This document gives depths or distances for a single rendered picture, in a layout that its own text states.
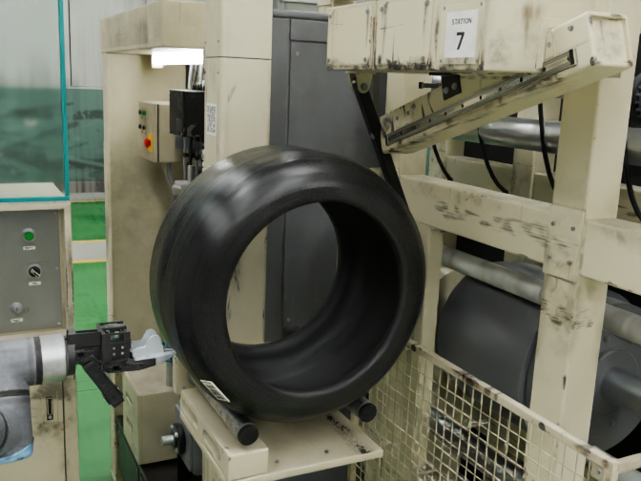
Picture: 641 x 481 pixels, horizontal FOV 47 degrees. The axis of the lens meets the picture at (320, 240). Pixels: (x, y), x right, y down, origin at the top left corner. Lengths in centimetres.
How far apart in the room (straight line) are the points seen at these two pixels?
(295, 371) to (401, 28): 83
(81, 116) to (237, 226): 918
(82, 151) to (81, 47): 138
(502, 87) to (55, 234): 125
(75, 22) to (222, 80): 887
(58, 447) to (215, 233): 107
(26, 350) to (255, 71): 81
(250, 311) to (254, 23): 70
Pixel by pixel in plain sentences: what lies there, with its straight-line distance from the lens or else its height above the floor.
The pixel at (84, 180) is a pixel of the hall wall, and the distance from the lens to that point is 1058.
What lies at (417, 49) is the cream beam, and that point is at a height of 168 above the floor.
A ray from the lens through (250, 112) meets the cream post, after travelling 177.
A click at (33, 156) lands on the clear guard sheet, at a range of 206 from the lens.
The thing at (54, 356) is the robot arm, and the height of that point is 110.
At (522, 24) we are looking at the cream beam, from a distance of 137.
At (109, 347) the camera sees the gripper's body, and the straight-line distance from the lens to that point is 146.
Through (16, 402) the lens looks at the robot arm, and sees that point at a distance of 143.
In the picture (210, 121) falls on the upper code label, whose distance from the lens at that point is 181.
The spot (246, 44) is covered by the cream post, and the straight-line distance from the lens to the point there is 176.
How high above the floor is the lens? 161
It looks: 12 degrees down
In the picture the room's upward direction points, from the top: 2 degrees clockwise
